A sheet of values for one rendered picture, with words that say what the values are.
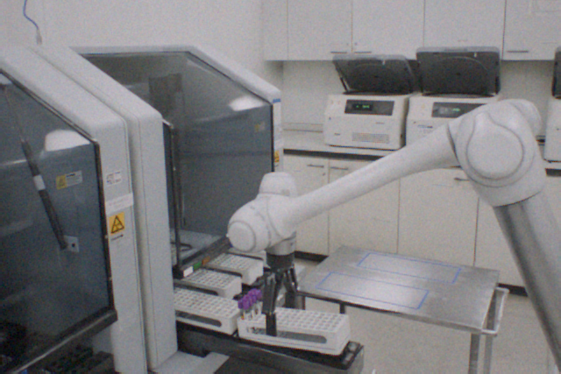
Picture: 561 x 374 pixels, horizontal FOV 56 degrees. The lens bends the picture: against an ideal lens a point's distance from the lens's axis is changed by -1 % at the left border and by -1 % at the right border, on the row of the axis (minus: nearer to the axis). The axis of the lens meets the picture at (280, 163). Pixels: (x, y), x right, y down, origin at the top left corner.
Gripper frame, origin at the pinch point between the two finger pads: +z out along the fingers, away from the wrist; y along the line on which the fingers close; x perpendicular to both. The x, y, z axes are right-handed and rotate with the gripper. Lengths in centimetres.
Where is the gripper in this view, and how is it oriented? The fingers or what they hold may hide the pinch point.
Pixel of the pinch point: (280, 319)
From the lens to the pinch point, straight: 153.2
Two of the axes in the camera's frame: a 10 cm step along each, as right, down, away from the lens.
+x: -9.0, -0.8, 4.3
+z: 0.2, 9.8, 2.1
